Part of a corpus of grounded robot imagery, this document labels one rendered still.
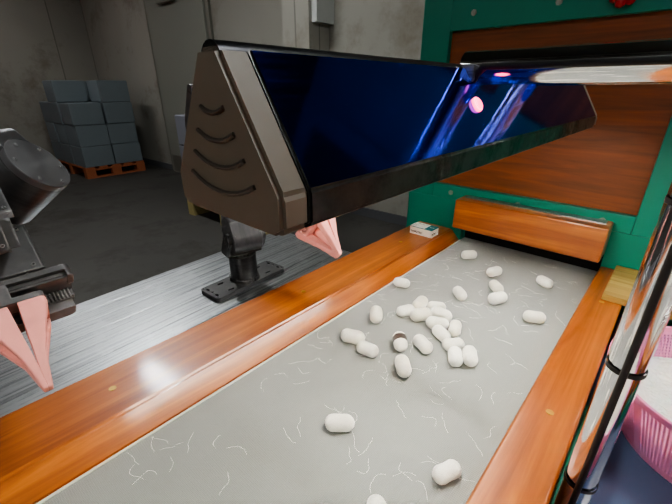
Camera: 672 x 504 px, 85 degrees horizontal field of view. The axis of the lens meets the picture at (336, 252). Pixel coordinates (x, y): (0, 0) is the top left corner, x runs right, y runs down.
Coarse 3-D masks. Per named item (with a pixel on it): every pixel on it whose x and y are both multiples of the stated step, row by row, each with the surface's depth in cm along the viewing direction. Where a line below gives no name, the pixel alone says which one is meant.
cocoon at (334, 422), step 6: (330, 414) 42; (336, 414) 42; (342, 414) 42; (348, 414) 42; (330, 420) 41; (336, 420) 41; (342, 420) 41; (348, 420) 41; (330, 426) 41; (336, 426) 41; (342, 426) 41; (348, 426) 41
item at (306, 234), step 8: (320, 224) 57; (328, 224) 57; (296, 232) 60; (304, 232) 60; (312, 232) 60; (328, 232) 57; (304, 240) 60; (312, 240) 59; (328, 240) 58; (320, 248) 60; (328, 248) 59; (336, 248) 58; (336, 256) 58
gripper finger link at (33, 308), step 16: (0, 288) 32; (0, 304) 31; (16, 304) 32; (32, 304) 33; (32, 320) 32; (48, 320) 36; (32, 336) 32; (48, 336) 36; (48, 352) 35; (48, 368) 32; (48, 384) 32
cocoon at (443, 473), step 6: (444, 462) 37; (450, 462) 36; (456, 462) 37; (438, 468) 36; (444, 468) 36; (450, 468) 36; (456, 468) 36; (432, 474) 36; (438, 474) 36; (444, 474) 35; (450, 474) 36; (456, 474) 36; (438, 480) 35; (444, 480) 35; (450, 480) 36
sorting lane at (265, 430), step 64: (448, 256) 85; (512, 256) 85; (384, 320) 62; (512, 320) 62; (256, 384) 48; (320, 384) 48; (384, 384) 48; (448, 384) 48; (512, 384) 48; (128, 448) 40; (192, 448) 40; (256, 448) 40; (320, 448) 40; (384, 448) 40; (448, 448) 40
